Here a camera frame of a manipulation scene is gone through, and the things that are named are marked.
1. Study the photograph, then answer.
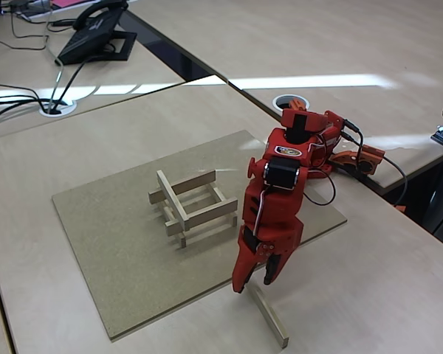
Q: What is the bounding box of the wooden stick placed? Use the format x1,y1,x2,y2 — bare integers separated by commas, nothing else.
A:
157,170,191,232
210,186,238,226
247,285,291,348
165,198,239,237
161,204,188,248
149,170,217,205

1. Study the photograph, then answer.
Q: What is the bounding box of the brown fibreboard work board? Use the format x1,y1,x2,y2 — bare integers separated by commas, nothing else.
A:
51,129,348,342

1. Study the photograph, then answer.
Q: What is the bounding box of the black desk phone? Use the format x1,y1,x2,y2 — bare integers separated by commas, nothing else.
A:
55,0,138,66

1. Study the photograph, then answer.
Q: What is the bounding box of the pink paper folder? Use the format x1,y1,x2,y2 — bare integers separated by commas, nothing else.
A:
50,0,97,8

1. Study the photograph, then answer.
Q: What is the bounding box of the white cable grommet ring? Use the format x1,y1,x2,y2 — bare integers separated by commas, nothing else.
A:
272,94,312,112
39,97,78,118

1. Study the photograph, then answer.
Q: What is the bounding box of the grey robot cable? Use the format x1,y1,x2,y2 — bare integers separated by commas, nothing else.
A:
382,156,409,207

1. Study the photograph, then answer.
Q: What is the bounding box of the thick black phone cable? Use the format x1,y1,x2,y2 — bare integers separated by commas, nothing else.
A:
57,55,97,106

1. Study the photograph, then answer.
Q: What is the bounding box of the light grey cable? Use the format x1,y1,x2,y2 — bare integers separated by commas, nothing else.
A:
43,0,66,111

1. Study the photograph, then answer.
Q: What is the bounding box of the black power cable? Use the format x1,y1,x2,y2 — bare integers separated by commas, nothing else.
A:
0,96,41,126
0,83,47,111

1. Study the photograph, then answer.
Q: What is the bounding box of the thin black cable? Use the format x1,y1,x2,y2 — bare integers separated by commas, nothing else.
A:
0,10,49,51

